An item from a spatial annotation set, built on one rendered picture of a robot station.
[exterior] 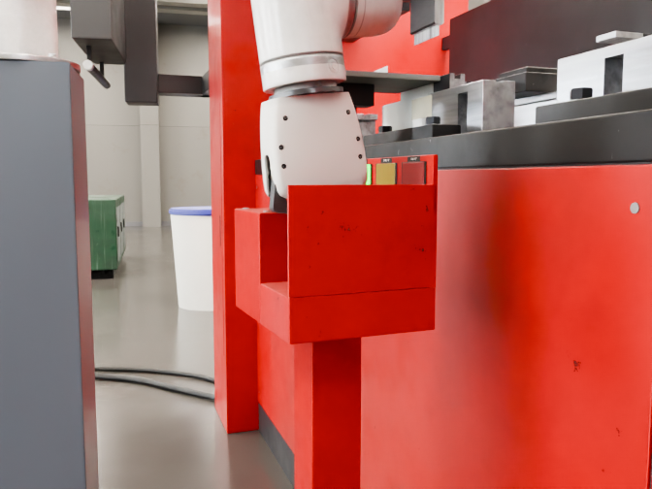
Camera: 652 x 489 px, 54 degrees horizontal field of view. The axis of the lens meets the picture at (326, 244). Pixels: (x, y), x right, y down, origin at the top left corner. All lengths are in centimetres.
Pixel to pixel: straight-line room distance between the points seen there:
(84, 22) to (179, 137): 951
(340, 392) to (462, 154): 35
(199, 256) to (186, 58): 806
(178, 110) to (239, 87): 965
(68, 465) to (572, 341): 85
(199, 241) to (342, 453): 331
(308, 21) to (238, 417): 168
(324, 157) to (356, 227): 8
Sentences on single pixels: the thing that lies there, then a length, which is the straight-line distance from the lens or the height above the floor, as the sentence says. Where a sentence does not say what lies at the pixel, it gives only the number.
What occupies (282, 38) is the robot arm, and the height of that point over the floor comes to 95.
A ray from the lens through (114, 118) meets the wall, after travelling 1170.
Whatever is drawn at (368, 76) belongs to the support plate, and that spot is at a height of 99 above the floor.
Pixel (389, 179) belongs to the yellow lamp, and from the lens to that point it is 73.
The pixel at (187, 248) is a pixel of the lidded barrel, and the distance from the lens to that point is 404.
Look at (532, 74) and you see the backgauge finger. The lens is 135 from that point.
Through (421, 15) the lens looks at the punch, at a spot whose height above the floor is 113.
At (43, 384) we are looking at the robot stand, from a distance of 118.
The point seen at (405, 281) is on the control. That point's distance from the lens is 65.
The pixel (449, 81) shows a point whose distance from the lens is 118.
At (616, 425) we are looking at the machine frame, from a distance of 67.
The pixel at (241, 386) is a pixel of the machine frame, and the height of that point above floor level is 15.
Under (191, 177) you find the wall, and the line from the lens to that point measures 1163.
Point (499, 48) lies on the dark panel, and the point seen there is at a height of 119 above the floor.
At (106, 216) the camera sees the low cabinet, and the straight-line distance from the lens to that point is 549.
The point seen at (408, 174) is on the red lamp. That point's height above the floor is 82.
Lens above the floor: 82
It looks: 6 degrees down
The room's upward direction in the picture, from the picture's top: straight up
